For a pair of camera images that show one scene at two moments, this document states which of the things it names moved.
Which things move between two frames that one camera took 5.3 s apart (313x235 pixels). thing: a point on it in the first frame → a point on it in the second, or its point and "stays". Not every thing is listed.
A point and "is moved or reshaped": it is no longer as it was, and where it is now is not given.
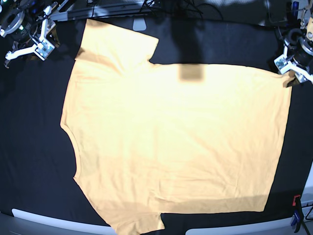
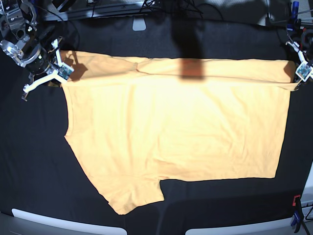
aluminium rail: x=106 y=11 stays
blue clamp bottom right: x=298 y=213 stays
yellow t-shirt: x=150 y=139 is moved or reshaped
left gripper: x=24 y=27 → x=39 y=64
